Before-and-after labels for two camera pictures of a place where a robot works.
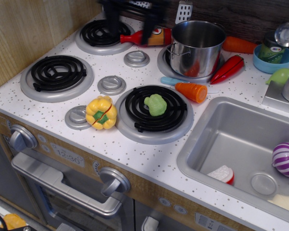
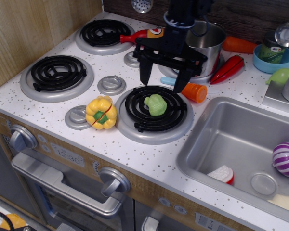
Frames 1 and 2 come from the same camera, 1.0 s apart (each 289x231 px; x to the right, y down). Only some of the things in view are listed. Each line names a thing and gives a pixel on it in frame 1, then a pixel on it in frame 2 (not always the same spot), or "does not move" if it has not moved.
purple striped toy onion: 285,159 does not move
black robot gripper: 159,10 -> 171,51
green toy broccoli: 157,106 does not move
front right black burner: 134,120 does not move
